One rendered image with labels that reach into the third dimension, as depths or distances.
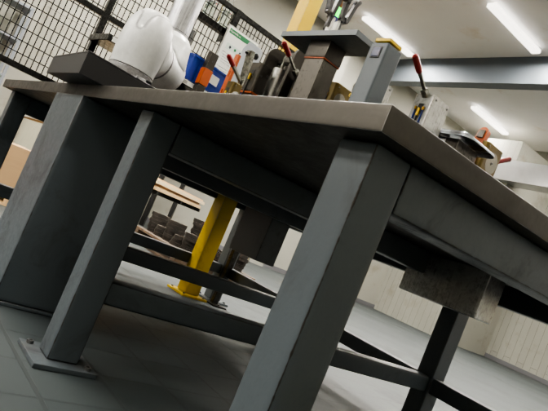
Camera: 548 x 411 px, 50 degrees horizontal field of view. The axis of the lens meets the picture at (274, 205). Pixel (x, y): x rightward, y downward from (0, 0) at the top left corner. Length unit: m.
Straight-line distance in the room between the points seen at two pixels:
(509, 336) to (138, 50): 11.12
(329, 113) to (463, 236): 0.31
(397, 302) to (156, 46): 10.67
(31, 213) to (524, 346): 11.13
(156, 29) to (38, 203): 0.67
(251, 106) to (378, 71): 0.81
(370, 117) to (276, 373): 0.37
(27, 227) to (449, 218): 1.27
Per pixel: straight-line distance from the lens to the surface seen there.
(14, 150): 4.34
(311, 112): 0.90
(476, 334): 12.23
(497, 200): 0.99
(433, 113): 1.84
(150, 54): 2.01
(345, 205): 0.83
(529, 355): 12.26
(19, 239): 1.88
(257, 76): 2.28
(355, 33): 1.88
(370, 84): 1.78
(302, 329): 0.82
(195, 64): 2.94
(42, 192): 1.86
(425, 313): 11.86
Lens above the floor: 0.48
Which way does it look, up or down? 3 degrees up
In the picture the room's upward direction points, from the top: 23 degrees clockwise
